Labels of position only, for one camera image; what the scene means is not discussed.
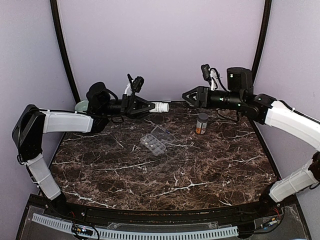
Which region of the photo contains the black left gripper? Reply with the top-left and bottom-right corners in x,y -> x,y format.
100,94 -> 158,119

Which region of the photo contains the small white pill bottle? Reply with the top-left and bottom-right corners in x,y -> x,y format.
149,102 -> 170,113

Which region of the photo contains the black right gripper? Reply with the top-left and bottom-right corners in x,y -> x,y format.
182,86 -> 244,111

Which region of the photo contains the black right corner post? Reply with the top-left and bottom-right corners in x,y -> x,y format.
251,0 -> 272,81

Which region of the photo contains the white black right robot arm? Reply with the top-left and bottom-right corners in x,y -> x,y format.
182,64 -> 320,217

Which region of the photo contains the pale green ceramic bowl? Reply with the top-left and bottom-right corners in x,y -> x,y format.
74,100 -> 89,113

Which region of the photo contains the orange pill bottle grey cap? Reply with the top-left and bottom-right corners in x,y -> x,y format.
195,112 -> 209,135

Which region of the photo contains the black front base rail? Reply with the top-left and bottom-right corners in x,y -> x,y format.
24,193 -> 298,226

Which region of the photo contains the black corner post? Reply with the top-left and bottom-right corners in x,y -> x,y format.
49,0 -> 81,104
251,0 -> 272,81

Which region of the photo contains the black left corner post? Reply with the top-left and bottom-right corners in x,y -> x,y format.
49,0 -> 81,104

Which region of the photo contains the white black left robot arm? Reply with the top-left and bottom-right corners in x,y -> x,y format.
12,77 -> 157,218

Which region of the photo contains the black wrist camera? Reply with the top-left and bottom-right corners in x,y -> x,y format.
200,64 -> 210,81
127,73 -> 145,94

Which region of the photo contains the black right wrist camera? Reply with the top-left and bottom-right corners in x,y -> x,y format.
200,64 -> 210,81

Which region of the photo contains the clear plastic pill organizer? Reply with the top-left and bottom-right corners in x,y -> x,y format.
140,126 -> 176,156

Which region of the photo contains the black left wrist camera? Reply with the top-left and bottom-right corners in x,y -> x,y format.
127,73 -> 145,94

